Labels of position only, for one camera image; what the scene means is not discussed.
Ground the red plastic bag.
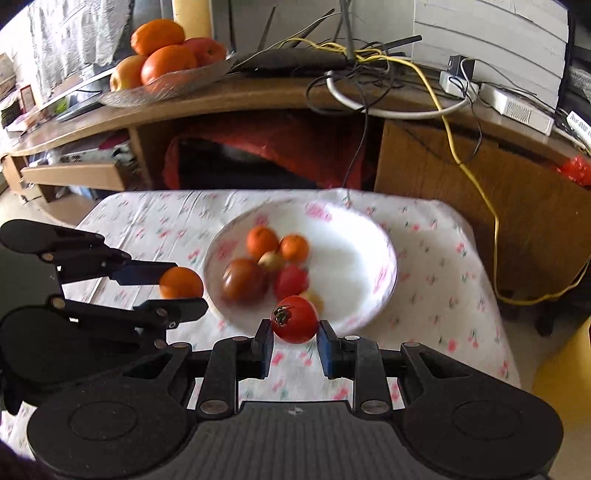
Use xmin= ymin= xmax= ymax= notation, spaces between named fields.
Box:
xmin=163 ymin=121 xmax=371 ymax=191

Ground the black cable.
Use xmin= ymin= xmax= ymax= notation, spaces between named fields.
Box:
xmin=305 ymin=65 xmax=483 ymax=190

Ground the white power strip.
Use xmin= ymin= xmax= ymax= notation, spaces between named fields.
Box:
xmin=438 ymin=69 xmax=479 ymax=100

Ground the red apple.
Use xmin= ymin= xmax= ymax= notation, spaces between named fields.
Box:
xmin=184 ymin=37 xmax=228 ymax=68

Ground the wooden television cabinet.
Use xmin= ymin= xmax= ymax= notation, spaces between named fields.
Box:
xmin=0 ymin=75 xmax=591 ymax=302

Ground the white rectangular device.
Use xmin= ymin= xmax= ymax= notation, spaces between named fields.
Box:
xmin=479 ymin=85 xmax=555 ymax=136

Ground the black plug adapter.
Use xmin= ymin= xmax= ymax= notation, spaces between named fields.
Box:
xmin=447 ymin=54 xmax=476 ymax=80

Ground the silver set-top box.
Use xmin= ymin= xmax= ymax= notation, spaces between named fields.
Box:
xmin=52 ymin=142 xmax=133 ymax=168

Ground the large orange mandarin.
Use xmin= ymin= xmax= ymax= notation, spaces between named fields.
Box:
xmin=159 ymin=267 xmax=205 ymax=301

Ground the white lace cloth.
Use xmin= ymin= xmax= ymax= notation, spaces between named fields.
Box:
xmin=27 ymin=0 xmax=136 ymax=100

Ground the small red ornament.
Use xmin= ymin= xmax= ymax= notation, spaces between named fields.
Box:
xmin=556 ymin=154 xmax=591 ymax=188

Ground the glass fruit plate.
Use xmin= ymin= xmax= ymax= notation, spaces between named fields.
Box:
xmin=97 ymin=54 xmax=242 ymax=109

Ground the small red tomato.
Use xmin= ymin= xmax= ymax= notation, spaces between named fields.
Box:
xmin=274 ymin=265 xmax=310 ymax=301

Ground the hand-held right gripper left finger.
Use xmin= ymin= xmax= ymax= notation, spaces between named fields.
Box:
xmin=115 ymin=318 xmax=276 ymax=421

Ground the yellow cable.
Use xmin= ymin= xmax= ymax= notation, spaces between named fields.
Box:
xmin=276 ymin=39 xmax=591 ymax=306

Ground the white vented modem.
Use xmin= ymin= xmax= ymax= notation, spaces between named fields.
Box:
xmin=565 ymin=109 xmax=591 ymax=154

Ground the stack of white foam boards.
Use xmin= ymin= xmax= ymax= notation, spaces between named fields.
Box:
xmin=412 ymin=0 xmax=572 ymax=112

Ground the white floral bowl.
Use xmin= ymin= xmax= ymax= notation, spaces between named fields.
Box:
xmin=203 ymin=200 xmax=399 ymax=334

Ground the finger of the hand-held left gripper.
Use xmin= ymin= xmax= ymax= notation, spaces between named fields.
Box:
xmin=48 ymin=295 xmax=210 ymax=352
xmin=41 ymin=228 xmax=179 ymax=288

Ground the large orange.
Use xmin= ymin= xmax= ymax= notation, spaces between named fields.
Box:
xmin=140 ymin=44 xmax=199 ymax=87
xmin=130 ymin=18 xmax=186 ymax=56

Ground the black router with antennas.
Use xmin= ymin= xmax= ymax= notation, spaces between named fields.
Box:
xmin=228 ymin=0 xmax=424 ymax=77

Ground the dark red tomato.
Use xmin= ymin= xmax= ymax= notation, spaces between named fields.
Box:
xmin=221 ymin=258 xmax=269 ymax=304

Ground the yellow trash bin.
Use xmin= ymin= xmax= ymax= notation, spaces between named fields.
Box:
xmin=531 ymin=318 xmax=591 ymax=431

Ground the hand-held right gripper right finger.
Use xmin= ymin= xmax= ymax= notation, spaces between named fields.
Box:
xmin=318 ymin=319 xmax=477 ymax=417

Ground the small brown-yellow fruit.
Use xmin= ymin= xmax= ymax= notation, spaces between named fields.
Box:
xmin=257 ymin=251 xmax=286 ymax=273
xmin=302 ymin=289 xmax=325 ymax=319

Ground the yellow panel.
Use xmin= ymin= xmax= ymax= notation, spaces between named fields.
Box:
xmin=172 ymin=0 xmax=216 ymax=41

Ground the black flat television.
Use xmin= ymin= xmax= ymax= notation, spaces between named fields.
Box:
xmin=44 ymin=55 xmax=122 ymax=123

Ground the cherry-printed tablecloth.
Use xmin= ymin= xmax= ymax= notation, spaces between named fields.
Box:
xmin=0 ymin=187 xmax=523 ymax=462

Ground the yellow apple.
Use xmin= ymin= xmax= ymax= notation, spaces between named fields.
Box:
xmin=109 ymin=54 xmax=149 ymax=92

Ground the white cable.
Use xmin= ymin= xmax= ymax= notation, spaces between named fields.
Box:
xmin=325 ymin=71 xmax=477 ymax=121

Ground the small orange mandarin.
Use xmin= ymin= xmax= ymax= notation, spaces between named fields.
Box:
xmin=246 ymin=226 xmax=280 ymax=260
xmin=279 ymin=234 xmax=311 ymax=265

